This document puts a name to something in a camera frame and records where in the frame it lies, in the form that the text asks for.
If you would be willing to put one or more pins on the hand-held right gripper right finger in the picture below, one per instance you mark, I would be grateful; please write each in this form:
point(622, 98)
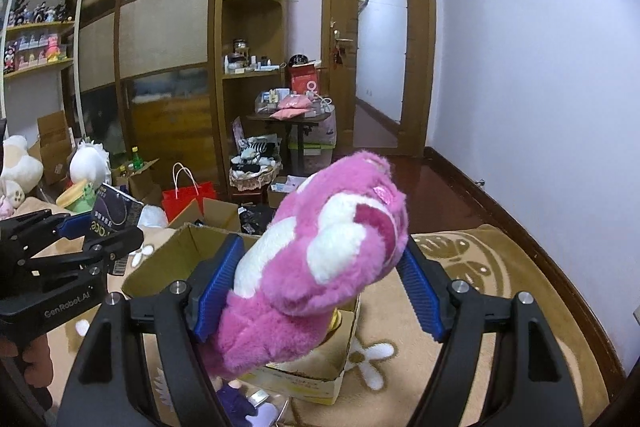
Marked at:
point(417, 292)

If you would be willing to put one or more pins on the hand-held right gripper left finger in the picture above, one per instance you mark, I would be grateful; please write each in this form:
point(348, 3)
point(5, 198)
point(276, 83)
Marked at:
point(217, 289)

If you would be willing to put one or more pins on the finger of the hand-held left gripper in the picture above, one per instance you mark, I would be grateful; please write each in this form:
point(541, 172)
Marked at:
point(75, 227)
point(115, 244)

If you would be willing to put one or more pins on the black packet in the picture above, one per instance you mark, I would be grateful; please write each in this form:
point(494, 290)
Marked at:
point(117, 212)

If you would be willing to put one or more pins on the pink plush bear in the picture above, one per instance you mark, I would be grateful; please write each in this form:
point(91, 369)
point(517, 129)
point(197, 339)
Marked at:
point(285, 297)

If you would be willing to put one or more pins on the printed cardboard box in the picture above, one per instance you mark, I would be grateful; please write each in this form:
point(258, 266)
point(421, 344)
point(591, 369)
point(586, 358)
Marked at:
point(300, 382)

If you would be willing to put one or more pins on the person's left hand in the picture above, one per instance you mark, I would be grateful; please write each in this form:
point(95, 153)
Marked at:
point(32, 362)

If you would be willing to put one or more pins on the green frog toy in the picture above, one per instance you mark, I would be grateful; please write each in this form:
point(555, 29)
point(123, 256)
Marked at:
point(82, 199)

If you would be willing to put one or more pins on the white round plush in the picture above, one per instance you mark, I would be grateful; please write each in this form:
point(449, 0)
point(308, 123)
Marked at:
point(87, 164)

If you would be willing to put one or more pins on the open cardboard box with bottles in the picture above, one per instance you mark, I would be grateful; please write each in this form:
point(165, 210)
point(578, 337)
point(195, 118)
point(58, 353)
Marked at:
point(142, 184)

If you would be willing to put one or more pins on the open brown cardboard box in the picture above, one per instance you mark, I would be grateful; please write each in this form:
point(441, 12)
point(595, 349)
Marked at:
point(220, 212)

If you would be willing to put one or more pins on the red paper bag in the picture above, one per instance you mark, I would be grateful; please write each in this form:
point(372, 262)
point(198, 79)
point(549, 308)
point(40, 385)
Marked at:
point(180, 202)

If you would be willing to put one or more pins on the cream plush toy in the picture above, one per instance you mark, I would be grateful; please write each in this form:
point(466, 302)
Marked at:
point(20, 172)

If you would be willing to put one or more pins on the green bottle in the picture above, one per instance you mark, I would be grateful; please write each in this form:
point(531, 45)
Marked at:
point(135, 159)

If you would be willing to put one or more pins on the plain brown cardboard box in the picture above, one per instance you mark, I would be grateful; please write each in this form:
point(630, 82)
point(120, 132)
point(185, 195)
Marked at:
point(52, 137)

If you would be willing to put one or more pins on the purple-clothed doll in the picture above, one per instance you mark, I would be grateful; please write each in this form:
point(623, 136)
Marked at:
point(235, 399)

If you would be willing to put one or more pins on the wicker basket of socks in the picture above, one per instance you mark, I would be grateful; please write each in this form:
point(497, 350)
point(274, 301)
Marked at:
point(250, 179)

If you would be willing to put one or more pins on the small cardboard box of papers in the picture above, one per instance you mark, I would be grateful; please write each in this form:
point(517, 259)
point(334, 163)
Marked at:
point(282, 192)

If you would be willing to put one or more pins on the wooden corner shelf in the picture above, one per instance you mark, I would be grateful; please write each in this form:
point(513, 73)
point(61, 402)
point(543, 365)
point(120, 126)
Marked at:
point(218, 107)

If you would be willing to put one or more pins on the small dark side table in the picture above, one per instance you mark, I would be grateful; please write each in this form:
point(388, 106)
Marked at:
point(285, 118)

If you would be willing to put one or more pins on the translucent storage bin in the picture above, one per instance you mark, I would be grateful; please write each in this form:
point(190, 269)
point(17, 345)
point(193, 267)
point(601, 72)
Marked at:
point(320, 132)

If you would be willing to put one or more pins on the pink packet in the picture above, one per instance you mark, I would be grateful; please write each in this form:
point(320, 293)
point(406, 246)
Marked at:
point(292, 104)

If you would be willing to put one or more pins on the wooden wardrobe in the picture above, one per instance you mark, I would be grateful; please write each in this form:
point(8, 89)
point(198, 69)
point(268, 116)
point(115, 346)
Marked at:
point(165, 32)

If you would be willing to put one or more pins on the red bag with white print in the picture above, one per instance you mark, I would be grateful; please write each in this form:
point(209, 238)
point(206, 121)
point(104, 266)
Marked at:
point(305, 82)

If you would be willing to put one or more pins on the black cap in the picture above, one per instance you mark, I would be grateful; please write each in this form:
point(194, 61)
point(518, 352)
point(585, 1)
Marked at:
point(298, 59)

